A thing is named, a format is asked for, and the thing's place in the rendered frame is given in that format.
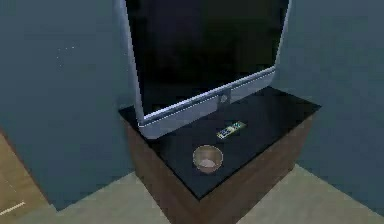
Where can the brown round bowl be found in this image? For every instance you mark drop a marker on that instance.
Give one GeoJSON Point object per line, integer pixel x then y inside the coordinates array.
{"type": "Point", "coordinates": [207, 159]}

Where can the silver framed television set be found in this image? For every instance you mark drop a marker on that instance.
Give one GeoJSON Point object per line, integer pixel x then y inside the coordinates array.
{"type": "Point", "coordinates": [200, 50]}

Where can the brown cabinet with black top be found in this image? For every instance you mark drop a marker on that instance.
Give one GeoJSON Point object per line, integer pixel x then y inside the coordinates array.
{"type": "Point", "coordinates": [266, 133]}

